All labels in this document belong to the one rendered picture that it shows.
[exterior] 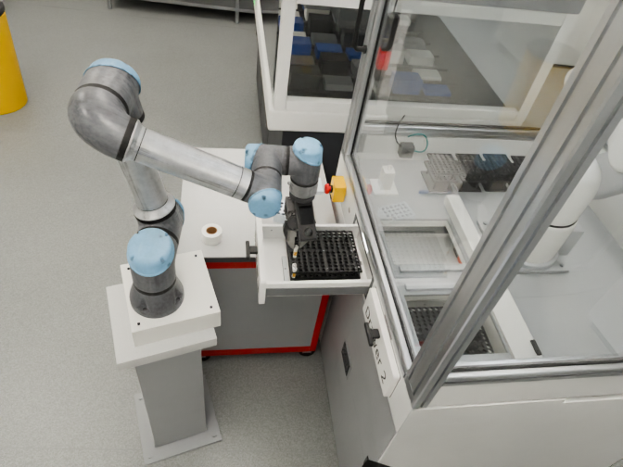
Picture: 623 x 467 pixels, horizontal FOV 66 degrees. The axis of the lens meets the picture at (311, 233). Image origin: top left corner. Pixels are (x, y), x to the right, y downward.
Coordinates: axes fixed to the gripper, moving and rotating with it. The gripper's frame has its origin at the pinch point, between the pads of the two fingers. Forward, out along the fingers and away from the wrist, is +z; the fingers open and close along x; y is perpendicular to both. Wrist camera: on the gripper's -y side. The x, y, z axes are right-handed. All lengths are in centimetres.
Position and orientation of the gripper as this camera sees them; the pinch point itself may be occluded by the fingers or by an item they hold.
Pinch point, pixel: (296, 246)
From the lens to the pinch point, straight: 142.9
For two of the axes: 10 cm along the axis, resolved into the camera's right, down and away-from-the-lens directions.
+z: -1.2, 7.0, 7.1
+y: -1.7, -7.1, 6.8
